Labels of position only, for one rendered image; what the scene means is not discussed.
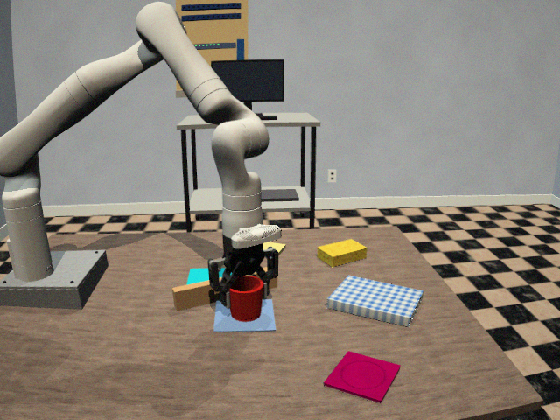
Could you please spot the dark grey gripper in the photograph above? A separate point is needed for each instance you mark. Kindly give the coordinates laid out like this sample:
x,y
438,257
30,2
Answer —
x,y
241,262

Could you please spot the yellow sponge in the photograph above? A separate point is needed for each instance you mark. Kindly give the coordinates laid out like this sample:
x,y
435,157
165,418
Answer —
x,y
342,252

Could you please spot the yellow sticky-note pad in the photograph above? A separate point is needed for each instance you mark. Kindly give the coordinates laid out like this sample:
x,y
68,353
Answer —
x,y
279,247

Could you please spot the crimson square coaster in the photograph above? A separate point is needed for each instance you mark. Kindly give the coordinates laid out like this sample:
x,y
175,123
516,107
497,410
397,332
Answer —
x,y
363,376

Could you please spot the red cup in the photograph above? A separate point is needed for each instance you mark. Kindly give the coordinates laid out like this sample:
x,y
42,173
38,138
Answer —
x,y
246,297

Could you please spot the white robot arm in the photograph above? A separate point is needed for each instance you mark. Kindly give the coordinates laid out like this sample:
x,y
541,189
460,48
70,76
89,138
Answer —
x,y
90,86

